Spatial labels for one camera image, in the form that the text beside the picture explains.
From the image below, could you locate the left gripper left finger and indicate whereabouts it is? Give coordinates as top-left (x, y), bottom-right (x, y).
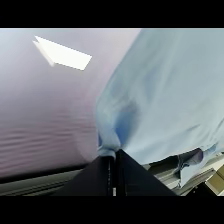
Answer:
top-left (54, 153), bottom-right (116, 197)

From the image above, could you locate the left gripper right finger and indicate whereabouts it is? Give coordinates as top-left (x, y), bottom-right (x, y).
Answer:
top-left (115, 148), bottom-right (178, 197)

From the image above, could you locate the light blue shirt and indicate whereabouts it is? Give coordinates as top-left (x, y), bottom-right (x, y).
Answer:
top-left (95, 28), bottom-right (224, 188)

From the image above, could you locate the silver frame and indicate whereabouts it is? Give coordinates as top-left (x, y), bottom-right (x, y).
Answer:
top-left (0, 154), bottom-right (224, 197)

